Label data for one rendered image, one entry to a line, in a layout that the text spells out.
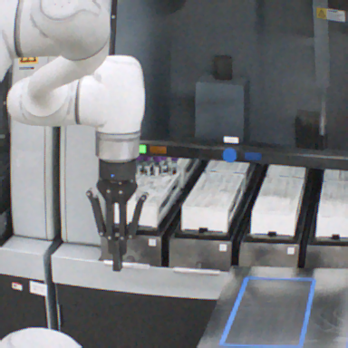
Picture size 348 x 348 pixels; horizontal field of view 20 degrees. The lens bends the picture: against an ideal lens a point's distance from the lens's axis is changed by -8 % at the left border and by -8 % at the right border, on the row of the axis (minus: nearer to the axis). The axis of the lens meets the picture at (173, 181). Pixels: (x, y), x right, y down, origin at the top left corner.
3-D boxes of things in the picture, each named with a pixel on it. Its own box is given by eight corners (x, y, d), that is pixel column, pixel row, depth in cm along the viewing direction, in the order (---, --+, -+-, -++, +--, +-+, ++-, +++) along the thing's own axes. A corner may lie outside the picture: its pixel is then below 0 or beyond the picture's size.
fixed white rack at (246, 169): (221, 164, 286) (221, 141, 284) (257, 167, 284) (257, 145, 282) (204, 195, 257) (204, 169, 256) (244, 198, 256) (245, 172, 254)
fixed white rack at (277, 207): (264, 200, 253) (265, 176, 251) (302, 203, 251) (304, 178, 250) (249, 239, 225) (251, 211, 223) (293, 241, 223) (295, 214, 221)
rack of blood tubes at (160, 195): (140, 192, 258) (140, 167, 257) (180, 195, 257) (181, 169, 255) (111, 228, 230) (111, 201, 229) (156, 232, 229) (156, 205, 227)
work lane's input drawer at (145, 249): (160, 181, 294) (161, 149, 291) (210, 184, 291) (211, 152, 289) (95, 267, 225) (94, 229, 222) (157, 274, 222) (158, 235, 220)
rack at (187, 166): (165, 160, 288) (166, 138, 287) (202, 163, 287) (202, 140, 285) (141, 190, 260) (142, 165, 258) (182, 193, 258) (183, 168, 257)
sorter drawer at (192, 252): (215, 185, 291) (216, 152, 289) (264, 188, 289) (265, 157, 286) (164, 275, 222) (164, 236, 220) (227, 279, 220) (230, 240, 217)
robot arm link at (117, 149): (101, 124, 213) (101, 152, 215) (90, 133, 204) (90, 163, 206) (144, 126, 211) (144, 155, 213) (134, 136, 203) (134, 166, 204)
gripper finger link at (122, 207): (120, 184, 213) (128, 184, 212) (122, 236, 216) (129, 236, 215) (116, 188, 209) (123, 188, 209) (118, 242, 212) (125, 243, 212)
